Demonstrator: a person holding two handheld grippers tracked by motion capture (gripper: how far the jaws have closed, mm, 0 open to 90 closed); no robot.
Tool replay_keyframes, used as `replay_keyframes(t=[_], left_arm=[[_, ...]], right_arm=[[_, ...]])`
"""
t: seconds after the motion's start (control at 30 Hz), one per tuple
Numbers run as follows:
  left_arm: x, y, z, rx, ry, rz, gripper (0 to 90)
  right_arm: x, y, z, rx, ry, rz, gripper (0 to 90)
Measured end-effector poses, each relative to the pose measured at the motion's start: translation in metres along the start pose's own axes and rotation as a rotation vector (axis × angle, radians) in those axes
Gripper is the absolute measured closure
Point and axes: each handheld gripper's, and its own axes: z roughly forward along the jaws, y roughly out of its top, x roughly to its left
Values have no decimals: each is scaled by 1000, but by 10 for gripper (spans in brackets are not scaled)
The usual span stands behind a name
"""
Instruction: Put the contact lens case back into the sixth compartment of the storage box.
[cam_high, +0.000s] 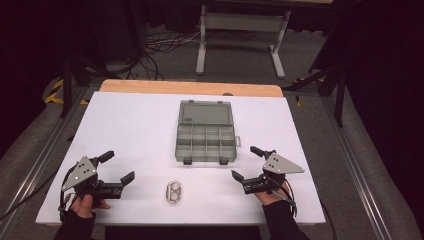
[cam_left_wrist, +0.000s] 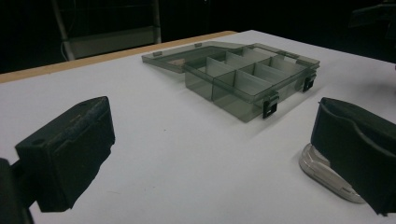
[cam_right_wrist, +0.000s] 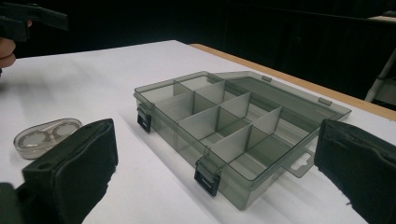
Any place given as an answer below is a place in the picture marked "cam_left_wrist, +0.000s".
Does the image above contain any dark object in background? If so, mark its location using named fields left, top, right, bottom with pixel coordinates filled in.
left=347, top=1, right=396, bottom=40

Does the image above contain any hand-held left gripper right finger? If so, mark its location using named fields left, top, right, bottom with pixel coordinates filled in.
left=310, top=97, right=396, bottom=217

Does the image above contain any clear grey plastic compartment box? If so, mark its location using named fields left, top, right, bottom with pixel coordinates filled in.
left=141, top=40, right=321, bottom=123

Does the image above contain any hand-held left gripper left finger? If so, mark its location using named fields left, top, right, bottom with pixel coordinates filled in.
left=14, top=95, right=116, bottom=214

